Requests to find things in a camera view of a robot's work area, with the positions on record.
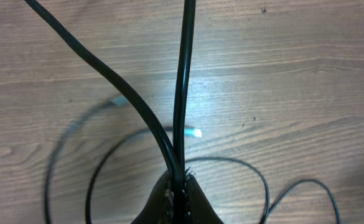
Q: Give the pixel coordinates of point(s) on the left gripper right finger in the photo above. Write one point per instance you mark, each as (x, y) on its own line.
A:
(198, 208)

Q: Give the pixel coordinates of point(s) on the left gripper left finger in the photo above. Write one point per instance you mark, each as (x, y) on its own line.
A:
(159, 206)

